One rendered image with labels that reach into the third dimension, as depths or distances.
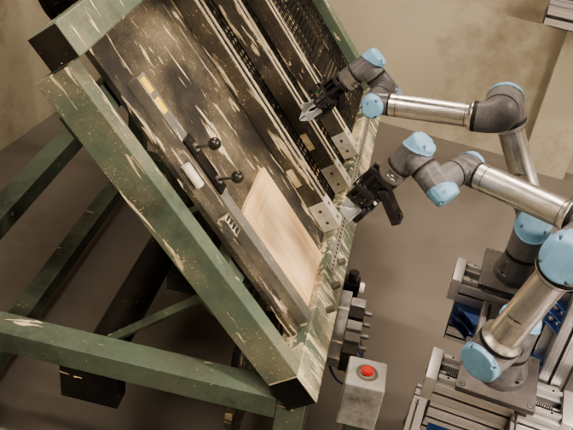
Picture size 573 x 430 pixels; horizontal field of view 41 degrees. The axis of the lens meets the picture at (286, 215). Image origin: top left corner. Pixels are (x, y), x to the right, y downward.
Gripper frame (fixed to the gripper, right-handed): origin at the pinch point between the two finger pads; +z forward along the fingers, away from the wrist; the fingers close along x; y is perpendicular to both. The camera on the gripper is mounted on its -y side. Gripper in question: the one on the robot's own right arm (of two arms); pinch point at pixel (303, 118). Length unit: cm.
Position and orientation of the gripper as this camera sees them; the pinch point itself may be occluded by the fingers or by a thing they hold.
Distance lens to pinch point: 272.7
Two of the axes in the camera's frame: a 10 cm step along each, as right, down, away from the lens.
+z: -7.4, 5.4, 4.1
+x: 4.1, 8.4, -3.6
